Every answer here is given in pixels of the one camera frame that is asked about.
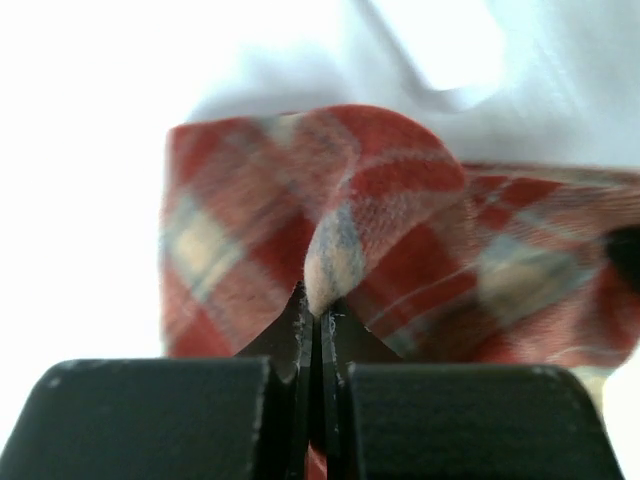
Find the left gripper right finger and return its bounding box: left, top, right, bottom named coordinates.
left=319, top=301, right=621, bottom=480

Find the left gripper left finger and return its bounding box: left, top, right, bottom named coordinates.
left=1, top=287, right=313, bottom=480

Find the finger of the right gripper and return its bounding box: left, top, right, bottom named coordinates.
left=605, top=227, right=640, bottom=293

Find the red plaid cloth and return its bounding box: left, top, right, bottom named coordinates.
left=161, top=105, right=639, bottom=371

